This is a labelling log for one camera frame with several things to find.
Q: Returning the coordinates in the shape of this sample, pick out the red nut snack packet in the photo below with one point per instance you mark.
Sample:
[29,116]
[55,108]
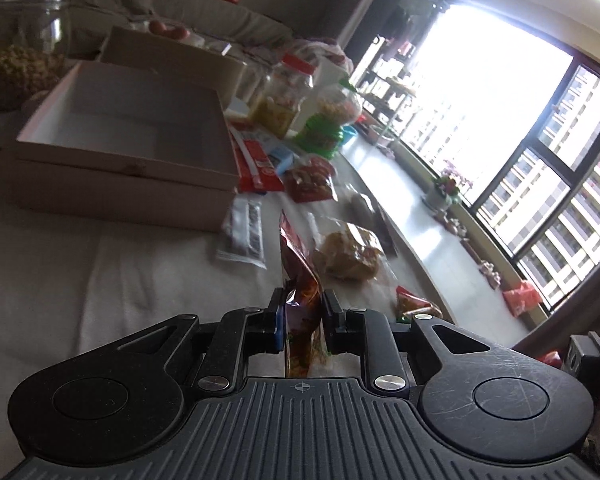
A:
[310,182]

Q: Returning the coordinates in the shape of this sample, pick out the glass jar with nuts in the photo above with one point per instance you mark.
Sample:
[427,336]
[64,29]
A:
[15,70]

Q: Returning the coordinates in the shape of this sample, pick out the potted flower plant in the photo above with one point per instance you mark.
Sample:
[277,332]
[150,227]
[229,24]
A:
[445,190]

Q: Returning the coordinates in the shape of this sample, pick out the beige cardboard box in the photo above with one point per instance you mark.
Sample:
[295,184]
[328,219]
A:
[180,65]

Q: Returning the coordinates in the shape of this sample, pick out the long red snack packet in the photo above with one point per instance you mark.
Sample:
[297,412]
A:
[255,160]

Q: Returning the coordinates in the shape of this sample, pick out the white black snack packet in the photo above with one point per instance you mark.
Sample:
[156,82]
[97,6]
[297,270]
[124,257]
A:
[247,232]

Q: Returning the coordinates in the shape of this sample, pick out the green base candy dispenser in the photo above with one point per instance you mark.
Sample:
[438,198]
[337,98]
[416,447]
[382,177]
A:
[325,130]

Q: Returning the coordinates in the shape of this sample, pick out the dark snack packet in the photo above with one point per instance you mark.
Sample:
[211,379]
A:
[367,210]

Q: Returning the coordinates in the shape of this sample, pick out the shiny red brown snack packet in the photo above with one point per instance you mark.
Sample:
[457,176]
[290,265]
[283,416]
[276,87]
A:
[302,305]

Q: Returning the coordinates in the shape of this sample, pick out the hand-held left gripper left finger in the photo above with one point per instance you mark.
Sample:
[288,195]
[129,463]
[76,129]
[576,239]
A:
[279,320]

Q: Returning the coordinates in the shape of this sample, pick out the pink cardboard box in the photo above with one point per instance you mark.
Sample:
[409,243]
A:
[130,185]

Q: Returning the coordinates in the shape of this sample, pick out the red egg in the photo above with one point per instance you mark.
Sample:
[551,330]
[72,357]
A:
[157,27]
[177,32]

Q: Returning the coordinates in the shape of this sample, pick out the blue white snack packet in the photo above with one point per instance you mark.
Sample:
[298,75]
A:
[281,158]

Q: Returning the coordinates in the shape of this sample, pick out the plastic jar with red lid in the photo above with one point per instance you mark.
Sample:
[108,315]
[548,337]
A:
[282,95]

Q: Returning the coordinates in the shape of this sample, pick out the small red yellow packet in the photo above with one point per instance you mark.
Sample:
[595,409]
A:
[412,305]

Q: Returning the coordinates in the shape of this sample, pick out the metal shelf rack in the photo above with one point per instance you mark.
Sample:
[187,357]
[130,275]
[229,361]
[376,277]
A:
[385,85]

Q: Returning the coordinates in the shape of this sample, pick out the bread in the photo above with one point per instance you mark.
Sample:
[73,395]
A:
[350,255]

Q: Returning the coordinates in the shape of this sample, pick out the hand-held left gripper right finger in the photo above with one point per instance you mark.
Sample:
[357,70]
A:
[327,320]

